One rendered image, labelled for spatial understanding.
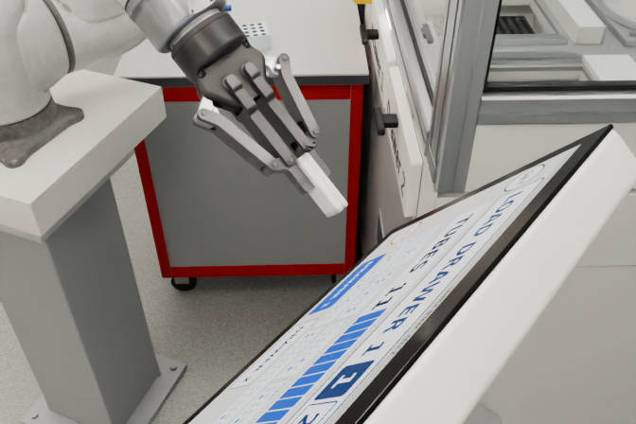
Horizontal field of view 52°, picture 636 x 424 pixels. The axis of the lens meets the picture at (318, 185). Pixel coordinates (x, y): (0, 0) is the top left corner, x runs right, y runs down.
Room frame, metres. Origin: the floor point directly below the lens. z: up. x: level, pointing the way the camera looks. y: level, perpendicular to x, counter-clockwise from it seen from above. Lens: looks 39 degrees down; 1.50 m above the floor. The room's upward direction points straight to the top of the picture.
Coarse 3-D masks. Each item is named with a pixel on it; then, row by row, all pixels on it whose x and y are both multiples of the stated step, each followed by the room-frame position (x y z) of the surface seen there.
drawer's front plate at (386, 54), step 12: (372, 0) 1.36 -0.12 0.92; (372, 12) 1.34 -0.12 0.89; (384, 12) 1.27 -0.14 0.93; (384, 24) 1.21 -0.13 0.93; (384, 36) 1.16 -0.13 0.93; (372, 48) 1.31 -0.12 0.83; (384, 48) 1.11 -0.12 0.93; (384, 60) 1.10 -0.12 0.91; (396, 60) 1.07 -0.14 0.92; (384, 72) 1.09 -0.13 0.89; (384, 84) 1.08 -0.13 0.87; (384, 96) 1.07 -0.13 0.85
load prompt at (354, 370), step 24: (528, 192) 0.40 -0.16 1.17; (504, 216) 0.37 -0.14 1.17; (480, 240) 0.35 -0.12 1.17; (456, 264) 0.33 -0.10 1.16; (432, 288) 0.31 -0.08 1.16; (408, 312) 0.29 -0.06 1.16; (384, 336) 0.27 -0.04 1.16; (360, 360) 0.25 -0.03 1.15; (336, 384) 0.23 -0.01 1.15; (312, 408) 0.22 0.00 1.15; (336, 408) 0.20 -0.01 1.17
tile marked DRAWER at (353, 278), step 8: (368, 264) 0.48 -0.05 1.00; (360, 272) 0.47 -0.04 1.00; (344, 280) 0.47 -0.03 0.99; (352, 280) 0.45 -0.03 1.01; (336, 288) 0.46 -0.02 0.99; (344, 288) 0.44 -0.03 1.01; (328, 296) 0.45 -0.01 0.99; (336, 296) 0.43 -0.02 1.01; (320, 304) 0.44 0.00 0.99; (328, 304) 0.42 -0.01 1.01; (312, 312) 0.42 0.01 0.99
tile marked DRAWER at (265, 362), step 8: (312, 320) 0.40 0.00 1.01; (296, 328) 0.40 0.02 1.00; (304, 328) 0.39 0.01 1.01; (288, 336) 0.39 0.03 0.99; (296, 336) 0.38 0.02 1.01; (280, 344) 0.38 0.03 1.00; (288, 344) 0.37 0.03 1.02; (272, 352) 0.37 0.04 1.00; (280, 352) 0.36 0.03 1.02; (264, 360) 0.36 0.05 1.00; (272, 360) 0.35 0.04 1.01; (256, 368) 0.35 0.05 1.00; (264, 368) 0.34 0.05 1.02; (248, 376) 0.35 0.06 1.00; (256, 376) 0.33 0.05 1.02; (240, 384) 0.34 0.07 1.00; (248, 384) 0.32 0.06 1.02
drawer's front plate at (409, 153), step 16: (400, 80) 0.99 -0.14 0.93; (400, 96) 0.94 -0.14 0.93; (400, 112) 0.89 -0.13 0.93; (400, 128) 0.87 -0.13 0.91; (400, 144) 0.85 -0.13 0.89; (416, 144) 0.80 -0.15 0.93; (400, 160) 0.84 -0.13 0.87; (416, 160) 0.76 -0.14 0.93; (400, 176) 0.82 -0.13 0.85; (416, 176) 0.76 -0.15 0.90; (400, 192) 0.81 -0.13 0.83; (416, 192) 0.76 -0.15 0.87; (416, 208) 0.76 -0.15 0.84
